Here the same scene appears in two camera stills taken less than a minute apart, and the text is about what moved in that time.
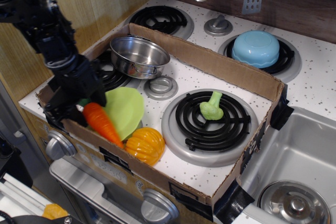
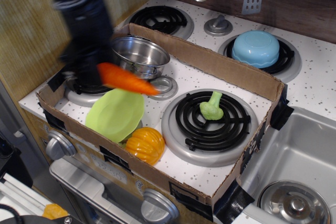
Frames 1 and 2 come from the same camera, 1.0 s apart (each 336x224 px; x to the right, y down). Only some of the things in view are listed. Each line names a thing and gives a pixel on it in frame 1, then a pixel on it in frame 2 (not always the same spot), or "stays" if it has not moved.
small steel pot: [138, 57] stays
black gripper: [73, 84] -> [91, 35]
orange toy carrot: [98, 118] -> [119, 78]
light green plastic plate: [125, 108] stays
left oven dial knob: [58, 146] stays
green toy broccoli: [210, 110] stays
